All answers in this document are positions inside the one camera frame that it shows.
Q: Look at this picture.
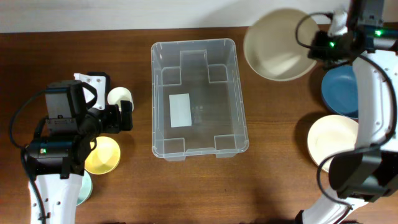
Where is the beige plastic bowl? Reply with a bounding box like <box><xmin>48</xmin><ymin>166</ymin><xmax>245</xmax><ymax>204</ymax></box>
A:
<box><xmin>243</xmin><ymin>8</ymin><xmax>317</xmax><ymax>82</ymax></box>

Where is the cream plastic cup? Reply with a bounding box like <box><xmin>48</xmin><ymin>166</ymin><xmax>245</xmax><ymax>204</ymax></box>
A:
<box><xmin>107</xmin><ymin>87</ymin><xmax>134</xmax><ymax>110</ymax></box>

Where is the blue plastic bowl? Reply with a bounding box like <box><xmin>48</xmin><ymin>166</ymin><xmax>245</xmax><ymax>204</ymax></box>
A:
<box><xmin>321</xmin><ymin>65</ymin><xmax>359</xmax><ymax>119</ymax></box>

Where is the clear plastic storage bin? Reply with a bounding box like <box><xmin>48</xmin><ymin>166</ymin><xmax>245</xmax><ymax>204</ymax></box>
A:
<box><xmin>151</xmin><ymin>38</ymin><xmax>249</xmax><ymax>161</ymax></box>

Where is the mint green plastic bowl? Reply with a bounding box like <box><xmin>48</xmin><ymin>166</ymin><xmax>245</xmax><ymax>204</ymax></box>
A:
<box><xmin>76</xmin><ymin>171</ymin><xmax>93</xmax><ymax>206</ymax></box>

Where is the cream plastic bowl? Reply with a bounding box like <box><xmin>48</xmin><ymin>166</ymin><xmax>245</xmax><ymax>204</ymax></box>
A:
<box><xmin>307</xmin><ymin>115</ymin><xmax>359</xmax><ymax>166</ymax></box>

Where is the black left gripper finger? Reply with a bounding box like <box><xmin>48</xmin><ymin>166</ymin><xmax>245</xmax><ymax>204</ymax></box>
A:
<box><xmin>121</xmin><ymin>100</ymin><xmax>133</xmax><ymax>130</ymax></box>
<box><xmin>73</xmin><ymin>72</ymin><xmax>110</xmax><ymax>110</ymax></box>

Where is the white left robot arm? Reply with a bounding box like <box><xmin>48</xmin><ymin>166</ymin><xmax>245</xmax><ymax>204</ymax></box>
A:
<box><xmin>21</xmin><ymin>72</ymin><xmax>133</xmax><ymax>223</ymax></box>

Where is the white paper label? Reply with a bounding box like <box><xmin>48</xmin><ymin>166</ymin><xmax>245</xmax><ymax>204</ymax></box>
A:
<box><xmin>169</xmin><ymin>93</ymin><xmax>192</xmax><ymax>128</ymax></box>

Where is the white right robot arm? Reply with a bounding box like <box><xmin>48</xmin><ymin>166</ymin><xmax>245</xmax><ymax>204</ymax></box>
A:
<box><xmin>295</xmin><ymin>0</ymin><xmax>397</xmax><ymax>223</ymax></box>

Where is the yellow plastic bowl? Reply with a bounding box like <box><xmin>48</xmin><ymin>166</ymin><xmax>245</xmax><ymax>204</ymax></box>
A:
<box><xmin>85</xmin><ymin>136</ymin><xmax>121</xmax><ymax>175</ymax></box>

